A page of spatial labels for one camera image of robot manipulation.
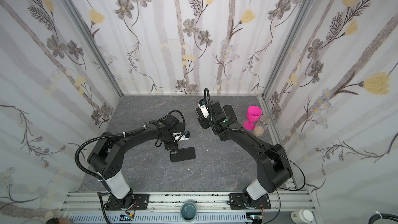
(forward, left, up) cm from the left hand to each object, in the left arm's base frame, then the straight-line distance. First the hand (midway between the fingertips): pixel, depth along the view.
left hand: (173, 138), depth 92 cm
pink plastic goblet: (+10, -48, +12) cm, 51 cm away
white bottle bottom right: (-41, -58, +8) cm, 71 cm away
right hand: (+8, -17, +17) cm, 25 cm away
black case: (-8, -5, -5) cm, 11 cm away
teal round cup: (-37, -10, -2) cm, 38 cm away
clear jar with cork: (+5, -53, +7) cm, 54 cm away
